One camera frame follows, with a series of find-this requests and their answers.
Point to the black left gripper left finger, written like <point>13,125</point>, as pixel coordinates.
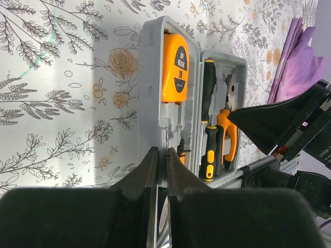
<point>123,215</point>

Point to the large black yellow screwdriver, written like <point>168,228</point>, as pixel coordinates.
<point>208,163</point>

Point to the orange black pliers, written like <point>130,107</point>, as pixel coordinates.
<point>226,127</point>

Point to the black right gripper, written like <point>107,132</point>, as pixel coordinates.
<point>284,129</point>

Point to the orange tape measure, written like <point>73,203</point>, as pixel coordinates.
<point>175,71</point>

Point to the grey plastic tool case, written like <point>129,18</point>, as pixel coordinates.
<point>164,124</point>

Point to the black hex key holder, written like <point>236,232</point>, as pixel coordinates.
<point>182,151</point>

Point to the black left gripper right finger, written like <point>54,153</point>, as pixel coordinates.
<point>200,216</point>

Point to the small black yellow screwdriver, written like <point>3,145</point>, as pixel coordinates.
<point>209,82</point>

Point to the purple princess print bag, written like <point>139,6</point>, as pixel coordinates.
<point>299,68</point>

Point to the black electrical tape roll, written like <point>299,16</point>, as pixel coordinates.
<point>163,216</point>

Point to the aluminium front rail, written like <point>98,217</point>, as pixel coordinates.
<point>263,173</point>

